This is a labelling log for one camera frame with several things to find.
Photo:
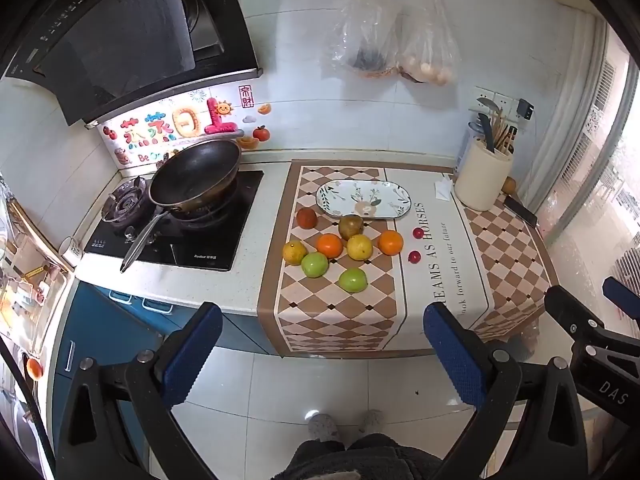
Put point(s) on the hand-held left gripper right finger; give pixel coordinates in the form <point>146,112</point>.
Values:
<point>452,355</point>

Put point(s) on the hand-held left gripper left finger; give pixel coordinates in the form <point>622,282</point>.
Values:
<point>192,355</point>

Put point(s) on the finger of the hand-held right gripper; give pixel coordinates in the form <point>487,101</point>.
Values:
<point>575,310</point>
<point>622,296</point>

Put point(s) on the green apple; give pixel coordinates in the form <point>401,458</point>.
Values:
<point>353,280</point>
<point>314,264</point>

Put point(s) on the orange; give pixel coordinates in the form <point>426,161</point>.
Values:
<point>390,242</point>
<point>329,245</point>

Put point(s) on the yellow lemon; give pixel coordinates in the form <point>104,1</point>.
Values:
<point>359,247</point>

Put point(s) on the yellow orange citrus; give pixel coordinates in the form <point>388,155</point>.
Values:
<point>294,252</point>

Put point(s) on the brown green pear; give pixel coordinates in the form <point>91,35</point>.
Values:
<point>351,226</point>

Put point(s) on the dark red fruit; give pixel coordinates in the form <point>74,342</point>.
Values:
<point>306,218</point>

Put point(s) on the floral oval plate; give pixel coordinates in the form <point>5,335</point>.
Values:
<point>363,199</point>

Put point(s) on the blue cabinet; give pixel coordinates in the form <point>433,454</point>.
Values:
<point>100,320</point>

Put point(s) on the black gas stove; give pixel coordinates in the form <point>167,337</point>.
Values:
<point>210,255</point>

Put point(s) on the grey slipper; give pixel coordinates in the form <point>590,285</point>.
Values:
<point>324,427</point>
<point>371,421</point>

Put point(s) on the red cherry tomato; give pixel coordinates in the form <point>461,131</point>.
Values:
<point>417,232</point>
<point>413,257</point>

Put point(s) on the black phone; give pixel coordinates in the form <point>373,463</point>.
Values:
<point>520,211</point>

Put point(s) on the checkered table mat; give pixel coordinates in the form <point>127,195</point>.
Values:
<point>330,320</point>

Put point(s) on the frosted glass sliding door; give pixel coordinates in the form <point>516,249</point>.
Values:
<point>590,160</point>

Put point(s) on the person's dark clothing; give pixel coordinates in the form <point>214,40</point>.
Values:
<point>360,460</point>

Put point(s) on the small orange fruit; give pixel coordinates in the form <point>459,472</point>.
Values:
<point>509,185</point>

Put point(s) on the orange round object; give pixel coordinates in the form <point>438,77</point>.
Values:
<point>35,367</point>

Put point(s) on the cream utensil holder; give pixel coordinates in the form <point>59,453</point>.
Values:
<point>482,180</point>

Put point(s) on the white cup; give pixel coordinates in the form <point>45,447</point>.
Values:
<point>70,251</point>

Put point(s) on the white tissue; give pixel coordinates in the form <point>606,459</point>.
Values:
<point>444,187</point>

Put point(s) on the black wok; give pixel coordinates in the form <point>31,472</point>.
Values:
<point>195,170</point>

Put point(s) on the cluttered side shelf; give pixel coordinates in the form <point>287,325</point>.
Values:
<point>25,270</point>

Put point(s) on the bundle of chopsticks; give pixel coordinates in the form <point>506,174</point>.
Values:
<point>505,135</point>

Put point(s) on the grey spray can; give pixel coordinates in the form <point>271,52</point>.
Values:
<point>469,142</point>

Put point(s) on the black charger plug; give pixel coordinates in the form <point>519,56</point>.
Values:
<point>525,110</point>

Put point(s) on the metal spoon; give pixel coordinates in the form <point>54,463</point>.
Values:
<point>490,106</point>

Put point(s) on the plastic bag with eggs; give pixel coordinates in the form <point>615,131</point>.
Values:
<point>430,45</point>

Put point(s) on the black range hood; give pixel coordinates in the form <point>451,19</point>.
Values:
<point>125,35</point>

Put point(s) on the plastic bag with dark contents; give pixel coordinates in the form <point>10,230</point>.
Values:
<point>367,35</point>

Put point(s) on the gold ingot wall sticker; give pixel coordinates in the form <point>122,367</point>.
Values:
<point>247,142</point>

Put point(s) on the white wall outlet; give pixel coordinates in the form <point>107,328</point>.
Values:
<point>492,99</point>

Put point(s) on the red apple wall sticker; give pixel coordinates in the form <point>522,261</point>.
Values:
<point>261,133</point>

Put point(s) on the colourful letter wall sticker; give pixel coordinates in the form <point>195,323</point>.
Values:
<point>185,122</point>

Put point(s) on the small orange wall sticker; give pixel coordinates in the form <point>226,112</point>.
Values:
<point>264,108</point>

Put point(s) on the red stamp wall sticker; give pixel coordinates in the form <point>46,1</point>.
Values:
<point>247,96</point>

